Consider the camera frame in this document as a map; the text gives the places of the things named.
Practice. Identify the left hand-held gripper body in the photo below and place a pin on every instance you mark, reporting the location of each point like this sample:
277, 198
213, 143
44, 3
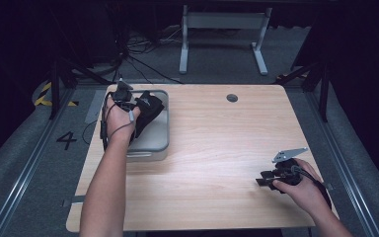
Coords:
123, 92

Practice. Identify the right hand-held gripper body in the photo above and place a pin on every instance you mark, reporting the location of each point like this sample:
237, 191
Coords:
288, 171

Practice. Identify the black garment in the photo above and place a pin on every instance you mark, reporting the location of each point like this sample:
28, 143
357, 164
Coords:
148, 107

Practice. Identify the white plastic bin grey rim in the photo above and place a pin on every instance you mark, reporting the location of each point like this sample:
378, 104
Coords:
154, 135

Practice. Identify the person's left hand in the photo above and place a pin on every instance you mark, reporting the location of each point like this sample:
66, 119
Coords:
120, 120

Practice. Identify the person's right hand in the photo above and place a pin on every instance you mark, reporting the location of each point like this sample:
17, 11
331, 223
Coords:
304, 194

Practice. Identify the grey floor tape strip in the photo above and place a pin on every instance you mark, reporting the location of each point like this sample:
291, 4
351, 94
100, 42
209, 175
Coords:
96, 107

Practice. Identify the black metal stand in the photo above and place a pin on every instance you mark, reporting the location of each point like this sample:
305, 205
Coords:
62, 82
316, 79

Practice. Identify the aluminium floor rail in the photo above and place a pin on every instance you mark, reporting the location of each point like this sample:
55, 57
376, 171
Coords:
26, 177
345, 174

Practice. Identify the grey metal table frame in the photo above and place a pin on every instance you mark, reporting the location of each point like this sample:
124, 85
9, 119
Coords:
225, 21

